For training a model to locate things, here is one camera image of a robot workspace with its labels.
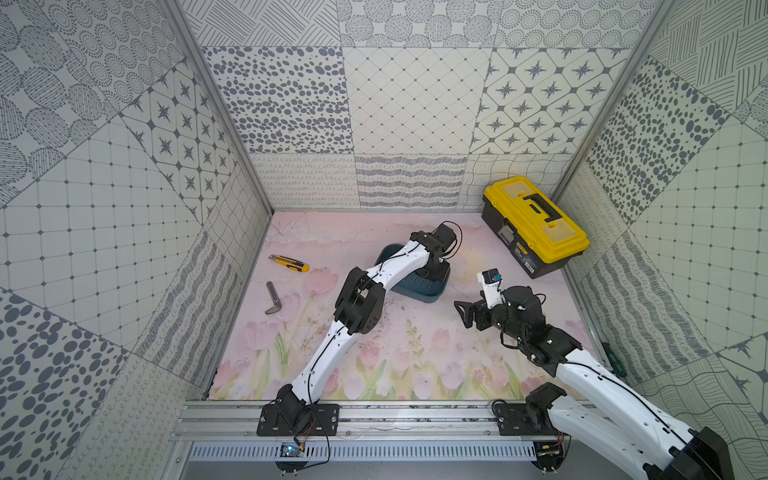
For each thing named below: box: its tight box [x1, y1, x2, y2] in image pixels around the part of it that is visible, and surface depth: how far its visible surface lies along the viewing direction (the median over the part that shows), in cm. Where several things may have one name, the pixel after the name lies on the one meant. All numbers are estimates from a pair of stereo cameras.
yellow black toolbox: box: [481, 176, 590, 279], surface depth 100 cm
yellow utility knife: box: [268, 254, 310, 273], surface depth 106 cm
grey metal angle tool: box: [265, 281, 282, 315], surface depth 97 cm
